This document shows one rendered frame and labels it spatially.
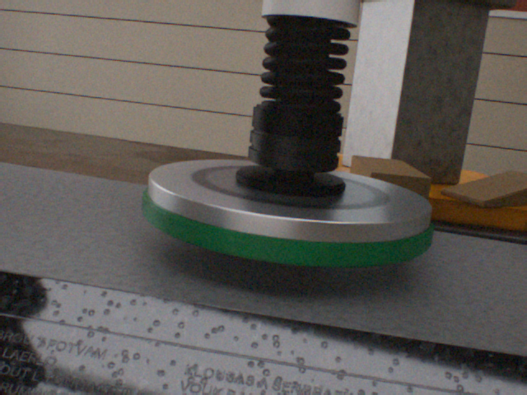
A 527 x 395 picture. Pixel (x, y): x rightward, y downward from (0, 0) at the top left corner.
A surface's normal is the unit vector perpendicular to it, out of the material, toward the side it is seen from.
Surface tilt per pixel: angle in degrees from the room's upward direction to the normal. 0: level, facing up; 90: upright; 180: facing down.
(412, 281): 0
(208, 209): 90
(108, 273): 0
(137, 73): 90
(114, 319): 45
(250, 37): 90
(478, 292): 0
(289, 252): 90
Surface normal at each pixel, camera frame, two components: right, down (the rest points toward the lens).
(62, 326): -0.03, -0.56
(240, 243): -0.25, 0.17
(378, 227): 0.46, 0.23
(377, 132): -0.92, -0.02
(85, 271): 0.11, -0.97
